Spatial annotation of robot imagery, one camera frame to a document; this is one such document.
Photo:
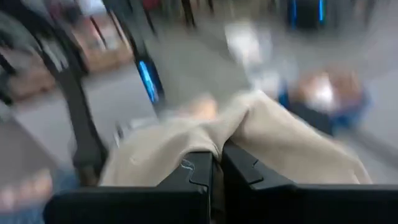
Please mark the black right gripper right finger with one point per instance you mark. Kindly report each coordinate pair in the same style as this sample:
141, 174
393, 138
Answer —
280, 202

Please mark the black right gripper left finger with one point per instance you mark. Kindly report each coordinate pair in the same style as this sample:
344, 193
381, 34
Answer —
174, 199

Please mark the beige cloth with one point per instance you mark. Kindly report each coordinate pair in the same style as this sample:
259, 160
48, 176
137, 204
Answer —
273, 140

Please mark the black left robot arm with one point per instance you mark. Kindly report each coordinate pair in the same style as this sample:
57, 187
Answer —
87, 140

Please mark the black cloth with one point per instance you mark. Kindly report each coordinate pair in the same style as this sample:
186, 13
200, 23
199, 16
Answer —
311, 119

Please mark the blue plastic bin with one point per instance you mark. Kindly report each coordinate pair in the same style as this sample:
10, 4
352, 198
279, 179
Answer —
351, 118

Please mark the white cloth in wicker basket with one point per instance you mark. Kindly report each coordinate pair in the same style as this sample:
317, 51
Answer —
320, 93

